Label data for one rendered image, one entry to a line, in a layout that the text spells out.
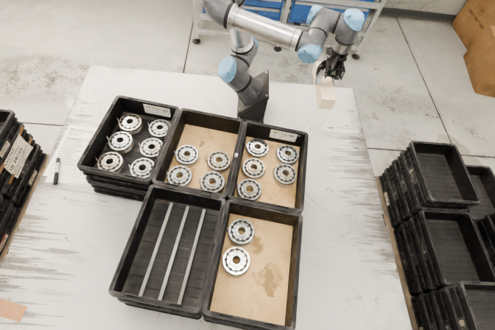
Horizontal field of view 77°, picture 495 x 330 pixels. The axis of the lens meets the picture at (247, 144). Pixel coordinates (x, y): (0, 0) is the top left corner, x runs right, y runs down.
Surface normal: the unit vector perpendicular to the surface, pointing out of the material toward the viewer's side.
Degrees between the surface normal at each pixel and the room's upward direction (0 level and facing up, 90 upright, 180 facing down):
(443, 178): 0
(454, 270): 0
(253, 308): 0
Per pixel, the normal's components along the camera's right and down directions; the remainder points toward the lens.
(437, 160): 0.11, -0.57
